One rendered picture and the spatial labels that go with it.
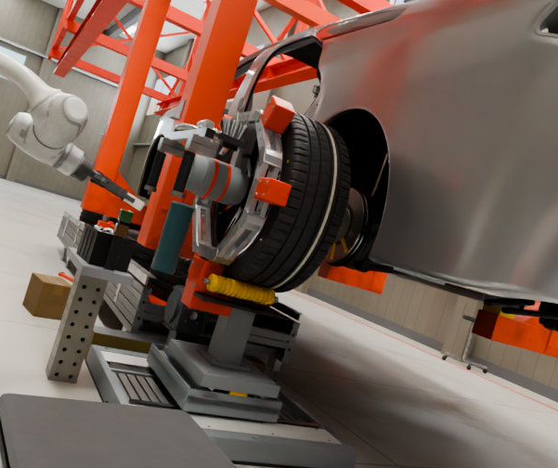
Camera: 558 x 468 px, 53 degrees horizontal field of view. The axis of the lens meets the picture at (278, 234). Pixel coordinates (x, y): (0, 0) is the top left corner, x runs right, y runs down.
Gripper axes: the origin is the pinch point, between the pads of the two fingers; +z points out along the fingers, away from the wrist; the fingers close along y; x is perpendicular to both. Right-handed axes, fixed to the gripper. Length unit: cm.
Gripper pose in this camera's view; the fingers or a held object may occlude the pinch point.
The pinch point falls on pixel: (133, 201)
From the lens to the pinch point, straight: 183.3
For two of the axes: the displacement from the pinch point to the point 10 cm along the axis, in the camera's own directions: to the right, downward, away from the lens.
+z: 7.0, 5.1, 5.1
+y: -5.1, -1.5, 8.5
